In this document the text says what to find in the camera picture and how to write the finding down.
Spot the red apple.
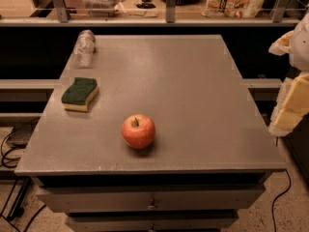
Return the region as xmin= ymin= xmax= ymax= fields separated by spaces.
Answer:
xmin=122 ymin=114 xmax=155 ymax=149

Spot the black cables left floor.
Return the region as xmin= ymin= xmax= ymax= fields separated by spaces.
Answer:
xmin=0 ymin=118 xmax=47 ymax=232

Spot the clear plastic container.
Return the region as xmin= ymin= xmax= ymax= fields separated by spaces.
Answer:
xmin=82 ymin=0 xmax=121 ymax=17

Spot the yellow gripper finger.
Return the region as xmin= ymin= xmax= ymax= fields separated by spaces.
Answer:
xmin=268 ymin=31 xmax=294 ymax=56
xmin=268 ymin=72 xmax=309 ymax=137

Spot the printed plastic bag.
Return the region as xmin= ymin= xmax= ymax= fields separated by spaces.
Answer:
xmin=202 ymin=0 xmax=265 ymax=18

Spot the clear plastic bottle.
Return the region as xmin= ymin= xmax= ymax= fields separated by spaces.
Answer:
xmin=72 ymin=30 xmax=96 ymax=68

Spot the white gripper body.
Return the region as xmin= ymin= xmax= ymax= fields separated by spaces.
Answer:
xmin=289 ymin=14 xmax=309 ymax=71

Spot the metal shelf rail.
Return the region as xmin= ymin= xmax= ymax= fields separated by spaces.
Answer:
xmin=0 ymin=0 xmax=308 ymax=27

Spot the green yellow sponge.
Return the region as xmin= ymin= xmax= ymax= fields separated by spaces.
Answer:
xmin=61 ymin=77 xmax=98 ymax=112

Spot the black cable right floor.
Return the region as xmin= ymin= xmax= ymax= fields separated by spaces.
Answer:
xmin=270 ymin=169 xmax=293 ymax=232

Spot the grey table with drawers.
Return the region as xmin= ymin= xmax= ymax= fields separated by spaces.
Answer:
xmin=16 ymin=35 xmax=285 ymax=232

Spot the drawer knob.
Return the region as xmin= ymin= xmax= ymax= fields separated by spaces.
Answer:
xmin=147 ymin=203 xmax=157 ymax=211

